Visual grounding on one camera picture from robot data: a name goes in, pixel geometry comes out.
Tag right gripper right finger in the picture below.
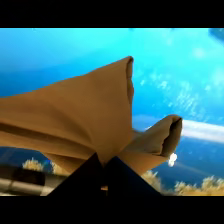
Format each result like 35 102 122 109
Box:
104 155 162 197

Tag brown trousers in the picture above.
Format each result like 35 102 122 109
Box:
0 55 184 177

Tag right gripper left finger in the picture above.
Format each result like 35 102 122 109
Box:
47 152 106 197

